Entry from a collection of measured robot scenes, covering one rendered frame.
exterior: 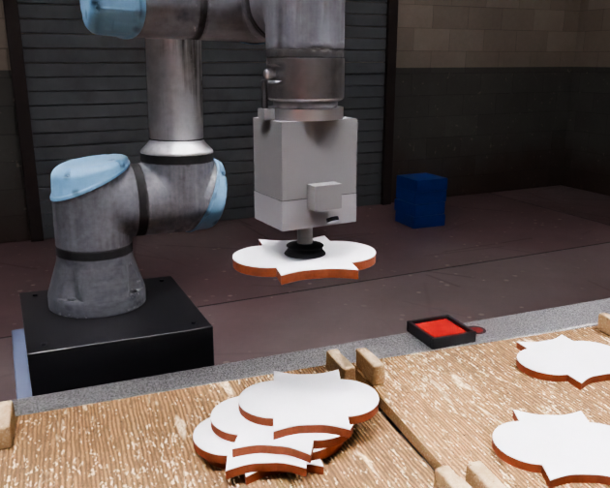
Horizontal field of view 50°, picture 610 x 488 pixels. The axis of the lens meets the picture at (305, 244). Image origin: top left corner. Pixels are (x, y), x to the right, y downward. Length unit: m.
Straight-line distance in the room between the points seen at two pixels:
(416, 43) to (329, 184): 5.73
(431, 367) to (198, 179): 0.46
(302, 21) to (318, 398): 0.38
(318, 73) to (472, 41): 6.11
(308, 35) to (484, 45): 6.21
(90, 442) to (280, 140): 0.38
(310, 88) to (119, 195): 0.48
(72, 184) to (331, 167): 0.48
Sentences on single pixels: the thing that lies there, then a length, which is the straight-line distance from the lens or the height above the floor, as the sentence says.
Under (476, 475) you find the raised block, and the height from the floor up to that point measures 0.96.
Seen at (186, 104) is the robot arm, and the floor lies 1.26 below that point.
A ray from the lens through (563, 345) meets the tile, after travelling 0.98.
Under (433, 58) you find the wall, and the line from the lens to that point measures 6.44.
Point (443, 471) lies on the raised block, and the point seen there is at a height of 0.96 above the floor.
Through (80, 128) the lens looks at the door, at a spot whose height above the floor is 0.83.
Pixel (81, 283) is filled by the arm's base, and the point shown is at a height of 1.00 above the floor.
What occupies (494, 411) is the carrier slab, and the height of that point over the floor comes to 0.94.
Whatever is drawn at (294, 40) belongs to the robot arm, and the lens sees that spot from 0.62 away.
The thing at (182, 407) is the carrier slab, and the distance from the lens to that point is 0.80.
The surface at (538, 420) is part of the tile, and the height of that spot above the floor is 0.95.
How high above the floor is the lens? 1.32
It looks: 16 degrees down
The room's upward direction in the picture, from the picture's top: straight up
